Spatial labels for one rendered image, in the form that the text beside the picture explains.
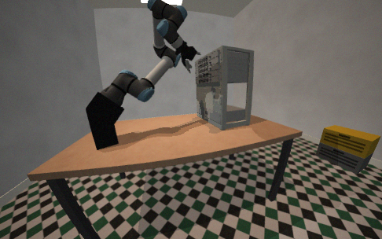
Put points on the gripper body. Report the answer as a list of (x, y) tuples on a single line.
[(190, 53)]

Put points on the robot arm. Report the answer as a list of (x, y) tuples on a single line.
[(127, 81)]

